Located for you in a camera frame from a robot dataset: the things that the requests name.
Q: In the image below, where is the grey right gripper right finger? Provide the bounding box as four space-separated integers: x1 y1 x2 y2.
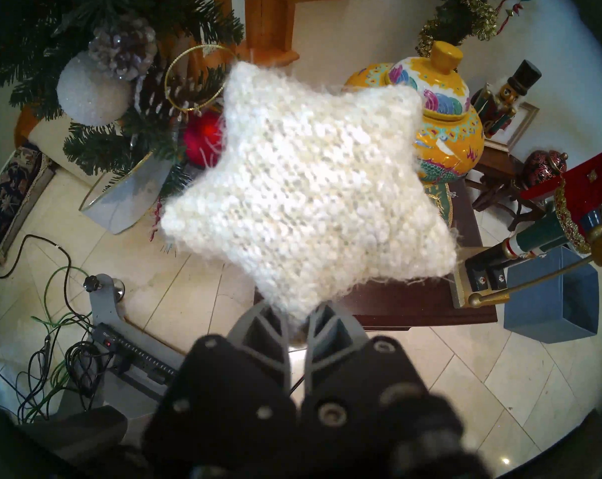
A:
303 303 369 394

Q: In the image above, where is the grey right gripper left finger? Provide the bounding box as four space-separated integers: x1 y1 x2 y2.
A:
226 301 294 394

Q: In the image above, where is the white glitter star ornament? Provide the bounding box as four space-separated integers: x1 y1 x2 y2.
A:
160 44 459 329

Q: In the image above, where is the red ball ornament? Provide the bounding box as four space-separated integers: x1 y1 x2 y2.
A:
183 111 227 167

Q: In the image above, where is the white glitter ball ornament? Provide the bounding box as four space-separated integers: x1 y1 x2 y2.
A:
56 51 132 126

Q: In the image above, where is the dark wood cabinet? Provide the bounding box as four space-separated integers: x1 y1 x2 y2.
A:
254 179 499 331

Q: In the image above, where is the black power strip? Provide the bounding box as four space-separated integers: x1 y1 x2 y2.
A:
91 322 179 384

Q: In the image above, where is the green gold round plate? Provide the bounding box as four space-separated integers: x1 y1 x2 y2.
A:
421 181 454 229

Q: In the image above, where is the sheer white gold-edged ribbon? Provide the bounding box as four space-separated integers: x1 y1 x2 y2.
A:
79 151 174 234

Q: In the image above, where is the blue grey square bin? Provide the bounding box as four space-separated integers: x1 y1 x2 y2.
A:
503 246 600 344

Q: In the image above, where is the small dark wooden stool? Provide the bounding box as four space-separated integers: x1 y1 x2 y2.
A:
463 144 556 232

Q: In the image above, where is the yellow porcelain lidded jar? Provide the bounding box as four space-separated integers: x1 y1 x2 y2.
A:
343 40 484 184

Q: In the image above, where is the brown pine cone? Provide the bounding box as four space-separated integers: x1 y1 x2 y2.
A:
136 69 224 115

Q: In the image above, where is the dark red cloisonne jar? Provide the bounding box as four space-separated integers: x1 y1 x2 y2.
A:
522 150 569 188

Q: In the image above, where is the tall red crowned nutcracker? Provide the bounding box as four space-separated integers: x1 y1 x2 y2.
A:
453 146 602 309

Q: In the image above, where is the folded patterned rug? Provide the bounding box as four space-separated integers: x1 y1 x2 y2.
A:
0 143 57 269

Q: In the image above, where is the small black-hat nutcracker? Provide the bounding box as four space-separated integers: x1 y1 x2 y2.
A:
471 60 542 139

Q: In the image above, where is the silver frosted pine cone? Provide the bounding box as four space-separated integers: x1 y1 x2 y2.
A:
88 16 158 81

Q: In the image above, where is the gold tinsel lamp garland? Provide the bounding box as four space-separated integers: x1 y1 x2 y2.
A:
415 0 531 57

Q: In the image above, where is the green pine garland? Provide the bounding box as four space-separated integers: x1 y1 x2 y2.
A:
0 0 247 194

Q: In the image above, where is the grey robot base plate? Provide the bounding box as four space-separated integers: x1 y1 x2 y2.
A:
84 273 192 409

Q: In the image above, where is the green cable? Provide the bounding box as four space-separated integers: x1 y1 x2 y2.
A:
16 266 92 424

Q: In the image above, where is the black floor cable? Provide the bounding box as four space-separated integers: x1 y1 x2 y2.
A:
0 234 89 409

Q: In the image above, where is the small white picture frame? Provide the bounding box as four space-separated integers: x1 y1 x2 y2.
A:
483 101 540 152

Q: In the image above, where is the colourful paper crane string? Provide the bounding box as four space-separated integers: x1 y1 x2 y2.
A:
496 0 531 24

